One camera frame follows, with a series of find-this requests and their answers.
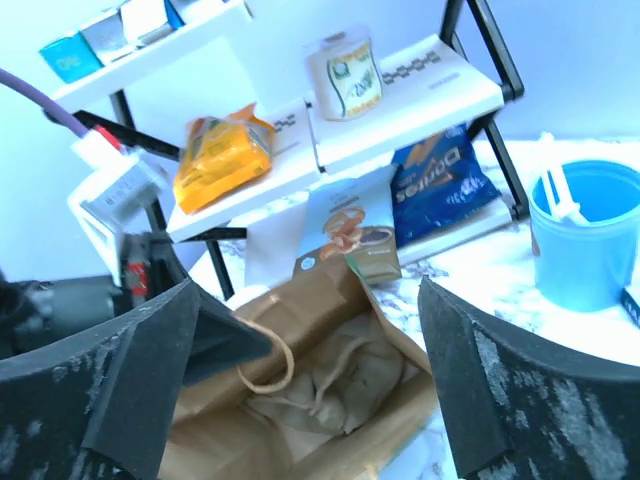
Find black frame beige shelf rack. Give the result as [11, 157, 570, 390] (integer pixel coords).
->
[55, 1, 529, 296]

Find light blue cup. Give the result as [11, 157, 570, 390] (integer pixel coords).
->
[529, 160, 639, 312]

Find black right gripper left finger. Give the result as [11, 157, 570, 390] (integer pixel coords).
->
[1, 280, 198, 479]

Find green paper bag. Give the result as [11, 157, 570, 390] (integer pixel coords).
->
[159, 257, 437, 479]

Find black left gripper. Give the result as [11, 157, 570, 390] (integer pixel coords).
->
[1, 232, 272, 385]

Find blue razor box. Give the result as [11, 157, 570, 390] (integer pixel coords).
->
[621, 286, 640, 328]

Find blue snack bag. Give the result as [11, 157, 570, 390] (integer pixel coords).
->
[391, 123, 500, 248]

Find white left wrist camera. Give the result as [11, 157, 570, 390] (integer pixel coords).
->
[67, 126, 170, 286]

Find white stirrers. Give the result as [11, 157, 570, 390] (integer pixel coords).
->
[539, 132, 589, 226]

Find single brown cup carrier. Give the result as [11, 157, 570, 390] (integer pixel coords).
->
[246, 315, 405, 436]

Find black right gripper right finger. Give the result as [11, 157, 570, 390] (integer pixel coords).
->
[418, 278, 639, 479]

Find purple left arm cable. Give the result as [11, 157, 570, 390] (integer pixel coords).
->
[0, 67, 91, 139]

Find teal RO box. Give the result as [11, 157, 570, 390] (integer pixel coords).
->
[39, 31, 103, 84]

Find yellow snack bag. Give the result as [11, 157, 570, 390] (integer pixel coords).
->
[173, 104, 275, 214]

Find brown snack bag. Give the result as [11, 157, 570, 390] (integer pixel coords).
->
[293, 164, 401, 284]

